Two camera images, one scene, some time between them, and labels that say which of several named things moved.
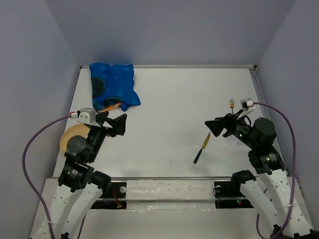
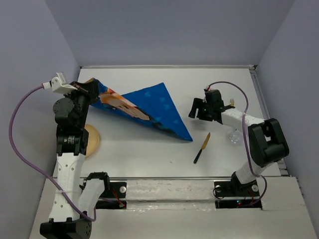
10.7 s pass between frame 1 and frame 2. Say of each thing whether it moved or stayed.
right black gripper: moved
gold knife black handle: stayed
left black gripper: moved
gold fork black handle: stayed
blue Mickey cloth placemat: moved
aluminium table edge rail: stayed
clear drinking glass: stayed
